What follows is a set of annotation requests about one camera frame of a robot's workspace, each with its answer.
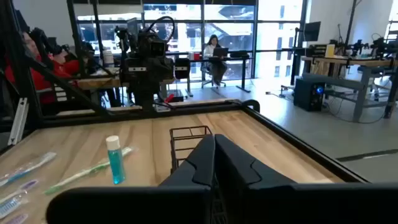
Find white aluminium extrusion bar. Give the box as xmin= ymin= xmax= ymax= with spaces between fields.
xmin=7 ymin=98 xmax=29 ymax=146

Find blue toothbrush in clear wrap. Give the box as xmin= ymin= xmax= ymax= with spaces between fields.
xmin=0 ymin=151 xmax=58 ymax=188

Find green toothbrush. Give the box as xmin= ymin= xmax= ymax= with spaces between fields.
xmin=42 ymin=146 xmax=135 ymax=196

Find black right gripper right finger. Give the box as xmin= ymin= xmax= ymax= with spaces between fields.
xmin=215 ymin=134 xmax=398 ymax=224

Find black aluminium table frame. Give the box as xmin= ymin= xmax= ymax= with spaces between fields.
xmin=0 ymin=0 xmax=369 ymax=184

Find wooden workbench grey legs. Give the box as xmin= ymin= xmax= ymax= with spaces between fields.
xmin=300 ymin=55 xmax=398 ymax=123

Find black left wrist camera cable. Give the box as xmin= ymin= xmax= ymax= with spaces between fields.
xmin=145 ymin=16 xmax=176 ymax=44

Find black wire basket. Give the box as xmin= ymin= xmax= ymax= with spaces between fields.
xmin=169 ymin=125 xmax=213 ymax=175

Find purple toothbrush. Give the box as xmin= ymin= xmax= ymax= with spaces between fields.
xmin=3 ymin=212 xmax=29 ymax=224
xmin=0 ymin=179 xmax=40 ymax=205

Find black computer monitor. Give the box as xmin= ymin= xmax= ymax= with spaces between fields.
xmin=303 ymin=21 xmax=322 ymax=43

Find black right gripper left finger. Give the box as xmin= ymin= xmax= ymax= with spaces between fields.
xmin=45 ymin=134 xmax=216 ymax=224

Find black computer tower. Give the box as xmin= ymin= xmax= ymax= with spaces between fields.
xmin=293 ymin=78 xmax=326 ymax=112

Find black office chair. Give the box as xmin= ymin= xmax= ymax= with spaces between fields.
xmin=174 ymin=58 xmax=191 ymax=80

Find blue mouthwash bottle white cap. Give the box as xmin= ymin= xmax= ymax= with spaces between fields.
xmin=105 ymin=135 xmax=127 ymax=185

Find person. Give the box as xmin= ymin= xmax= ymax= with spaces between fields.
xmin=4 ymin=30 xmax=82 ymax=105
xmin=201 ymin=34 xmax=229 ymax=88

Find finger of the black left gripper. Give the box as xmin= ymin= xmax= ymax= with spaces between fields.
xmin=149 ymin=72 xmax=160 ymax=94
xmin=138 ymin=72 xmax=149 ymax=94

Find teal toothbrush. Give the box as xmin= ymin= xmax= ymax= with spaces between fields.
xmin=0 ymin=194 xmax=29 ymax=220

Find black laptop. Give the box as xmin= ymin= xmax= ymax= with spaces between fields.
xmin=212 ymin=47 xmax=229 ymax=58

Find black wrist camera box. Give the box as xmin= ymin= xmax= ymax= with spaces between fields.
xmin=150 ymin=41 xmax=166 ymax=57

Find black office desk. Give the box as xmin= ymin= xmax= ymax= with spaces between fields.
xmin=174 ymin=55 xmax=253 ymax=93

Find white plastic jar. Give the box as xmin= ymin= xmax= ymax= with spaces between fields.
xmin=102 ymin=49 xmax=115 ymax=68

